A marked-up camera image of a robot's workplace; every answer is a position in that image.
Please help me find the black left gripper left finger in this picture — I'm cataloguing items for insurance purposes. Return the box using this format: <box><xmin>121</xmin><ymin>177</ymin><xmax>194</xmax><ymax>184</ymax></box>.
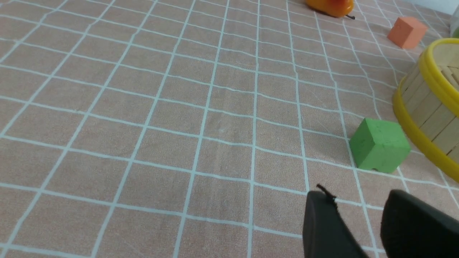
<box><xmin>303</xmin><ymin>184</ymin><xmax>368</xmax><ymax>258</ymax></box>

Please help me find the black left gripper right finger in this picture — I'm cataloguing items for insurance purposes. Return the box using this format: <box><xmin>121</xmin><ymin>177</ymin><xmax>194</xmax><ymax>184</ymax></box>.
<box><xmin>380</xmin><ymin>190</ymin><xmax>459</xmax><ymax>258</ymax></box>

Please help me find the yellow wooden steamer basket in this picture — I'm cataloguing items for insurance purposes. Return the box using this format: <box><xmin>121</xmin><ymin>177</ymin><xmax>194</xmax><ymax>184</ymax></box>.
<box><xmin>392</xmin><ymin>38</ymin><xmax>459</xmax><ymax>181</ymax></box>

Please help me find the green foam block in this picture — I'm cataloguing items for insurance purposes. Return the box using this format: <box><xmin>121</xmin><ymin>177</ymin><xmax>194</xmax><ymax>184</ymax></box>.
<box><xmin>349</xmin><ymin>118</ymin><xmax>411</xmax><ymax>173</ymax></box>

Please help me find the orange foam cube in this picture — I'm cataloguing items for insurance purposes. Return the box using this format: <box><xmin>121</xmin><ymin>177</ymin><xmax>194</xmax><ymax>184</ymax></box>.
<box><xmin>387</xmin><ymin>16</ymin><xmax>428</xmax><ymax>49</ymax></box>

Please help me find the pink checkered tablecloth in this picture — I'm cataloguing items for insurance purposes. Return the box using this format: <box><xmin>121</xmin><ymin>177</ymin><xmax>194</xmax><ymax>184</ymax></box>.
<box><xmin>0</xmin><ymin>0</ymin><xmax>458</xmax><ymax>258</ymax></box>

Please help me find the orange toy pepper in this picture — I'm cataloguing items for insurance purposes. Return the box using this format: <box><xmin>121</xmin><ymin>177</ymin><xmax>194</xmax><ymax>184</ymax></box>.
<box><xmin>305</xmin><ymin>0</ymin><xmax>355</xmax><ymax>20</ymax></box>

